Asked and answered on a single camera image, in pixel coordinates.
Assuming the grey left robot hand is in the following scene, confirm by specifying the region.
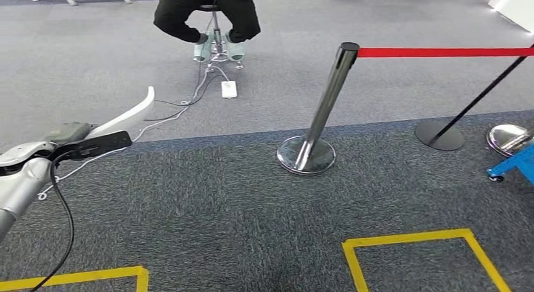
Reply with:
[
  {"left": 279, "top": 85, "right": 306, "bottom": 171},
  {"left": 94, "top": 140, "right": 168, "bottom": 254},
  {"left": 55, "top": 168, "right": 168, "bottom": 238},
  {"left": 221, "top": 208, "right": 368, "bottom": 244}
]
[{"left": 42, "top": 122, "right": 95, "bottom": 146}]

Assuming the white curved plastic part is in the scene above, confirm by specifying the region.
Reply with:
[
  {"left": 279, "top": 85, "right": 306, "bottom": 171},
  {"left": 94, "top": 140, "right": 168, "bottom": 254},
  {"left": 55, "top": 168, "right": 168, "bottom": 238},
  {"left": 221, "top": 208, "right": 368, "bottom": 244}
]
[{"left": 85, "top": 86, "right": 156, "bottom": 141}]

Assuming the blue metal shelf rack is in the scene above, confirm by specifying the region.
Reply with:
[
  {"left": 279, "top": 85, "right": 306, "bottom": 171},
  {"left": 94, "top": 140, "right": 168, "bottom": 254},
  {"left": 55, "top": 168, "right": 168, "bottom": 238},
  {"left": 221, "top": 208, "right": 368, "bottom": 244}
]
[{"left": 486, "top": 143, "right": 534, "bottom": 186}]

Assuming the person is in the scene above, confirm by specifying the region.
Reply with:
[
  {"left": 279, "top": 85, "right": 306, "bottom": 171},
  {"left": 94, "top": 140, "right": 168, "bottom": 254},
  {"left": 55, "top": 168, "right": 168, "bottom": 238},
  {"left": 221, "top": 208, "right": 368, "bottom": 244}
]
[{"left": 152, "top": 0, "right": 262, "bottom": 62}]

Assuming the white power strip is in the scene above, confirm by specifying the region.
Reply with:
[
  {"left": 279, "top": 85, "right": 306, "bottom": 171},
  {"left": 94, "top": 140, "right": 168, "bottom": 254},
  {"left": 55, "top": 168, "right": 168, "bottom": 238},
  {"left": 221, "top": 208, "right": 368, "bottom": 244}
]
[{"left": 220, "top": 80, "right": 238, "bottom": 100}]

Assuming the chrome swivel stool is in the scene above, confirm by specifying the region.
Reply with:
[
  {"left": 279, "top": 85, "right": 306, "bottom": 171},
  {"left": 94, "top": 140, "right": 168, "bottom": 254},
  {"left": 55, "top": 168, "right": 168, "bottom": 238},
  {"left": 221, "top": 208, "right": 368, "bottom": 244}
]
[{"left": 193, "top": 4, "right": 247, "bottom": 73}]

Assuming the yellow tape floor square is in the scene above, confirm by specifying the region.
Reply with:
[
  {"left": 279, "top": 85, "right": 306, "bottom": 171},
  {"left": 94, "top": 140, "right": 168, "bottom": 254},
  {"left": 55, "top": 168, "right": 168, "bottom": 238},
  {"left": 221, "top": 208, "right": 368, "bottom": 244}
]
[{"left": 341, "top": 228, "right": 513, "bottom": 292}]

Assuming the red barrier belt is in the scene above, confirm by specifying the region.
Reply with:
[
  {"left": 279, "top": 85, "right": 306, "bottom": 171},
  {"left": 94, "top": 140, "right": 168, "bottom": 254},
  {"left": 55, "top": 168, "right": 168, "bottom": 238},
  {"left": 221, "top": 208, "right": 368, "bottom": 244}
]
[{"left": 356, "top": 47, "right": 534, "bottom": 59}]

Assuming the white low plinth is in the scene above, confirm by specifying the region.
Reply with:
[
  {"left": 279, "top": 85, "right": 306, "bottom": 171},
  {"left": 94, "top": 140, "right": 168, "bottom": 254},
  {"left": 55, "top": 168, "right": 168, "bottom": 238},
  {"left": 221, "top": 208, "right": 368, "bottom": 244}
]
[{"left": 488, "top": 0, "right": 534, "bottom": 34}]

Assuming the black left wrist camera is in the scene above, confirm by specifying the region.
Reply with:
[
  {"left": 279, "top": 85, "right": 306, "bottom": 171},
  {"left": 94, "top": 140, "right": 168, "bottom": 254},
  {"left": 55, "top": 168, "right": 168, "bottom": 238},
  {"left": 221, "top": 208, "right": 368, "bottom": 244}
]
[{"left": 49, "top": 130, "right": 134, "bottom": 162}]

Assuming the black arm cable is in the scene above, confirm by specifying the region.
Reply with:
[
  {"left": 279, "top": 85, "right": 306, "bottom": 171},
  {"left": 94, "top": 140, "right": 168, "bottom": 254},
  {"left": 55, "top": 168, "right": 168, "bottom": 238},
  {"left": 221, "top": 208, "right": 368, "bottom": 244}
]
[{"left": 29, "top": 153, "right": 77, "bottom": 292}]

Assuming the white floor cable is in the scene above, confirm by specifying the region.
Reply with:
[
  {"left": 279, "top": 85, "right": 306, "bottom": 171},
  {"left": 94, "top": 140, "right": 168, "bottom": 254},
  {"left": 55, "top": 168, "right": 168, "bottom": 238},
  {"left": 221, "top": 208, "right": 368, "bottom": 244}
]
[{"left": 37, "top": 65, "right": 231, "bottom": 202}]

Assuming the black floor cable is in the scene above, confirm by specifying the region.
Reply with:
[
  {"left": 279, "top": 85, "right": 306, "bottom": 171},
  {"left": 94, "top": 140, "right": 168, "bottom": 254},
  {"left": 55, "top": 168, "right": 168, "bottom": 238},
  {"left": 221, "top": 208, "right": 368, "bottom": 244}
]
[{"left": 144, "top": 60, "right": 226, "bottom": 123}]

